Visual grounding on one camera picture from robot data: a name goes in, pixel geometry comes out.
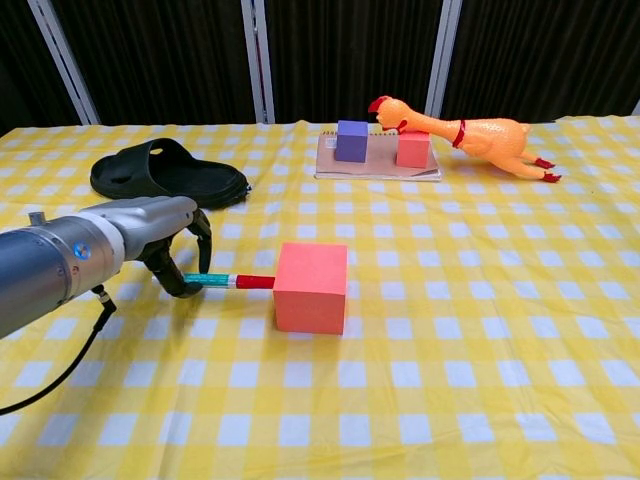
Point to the purple small cube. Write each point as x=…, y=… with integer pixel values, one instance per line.
x=351, y=141

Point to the black curtain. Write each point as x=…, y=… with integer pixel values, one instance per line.
x=160, y=55

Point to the red capped marker pen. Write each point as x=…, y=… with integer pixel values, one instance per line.
x=235, y=281

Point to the yellow rubber chicken toy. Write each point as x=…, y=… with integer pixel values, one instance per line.
x=480, y=137

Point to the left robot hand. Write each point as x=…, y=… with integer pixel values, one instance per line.
x=160, y=235

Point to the small pink cube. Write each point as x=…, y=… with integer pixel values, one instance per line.
x=413, y=150

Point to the large pink foam cube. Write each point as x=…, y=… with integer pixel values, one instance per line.
x=310, y=290

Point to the white frame post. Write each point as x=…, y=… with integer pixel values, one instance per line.
x=442, y=55
x=260, y=60
x=65, y=55

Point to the yellow checkered tablecloth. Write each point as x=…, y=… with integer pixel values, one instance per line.
x=400, y=375

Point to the black rubber slipper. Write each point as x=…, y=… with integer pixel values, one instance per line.
x=170, y=172

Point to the spiral notebook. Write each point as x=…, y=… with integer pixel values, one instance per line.
x=380, y=162

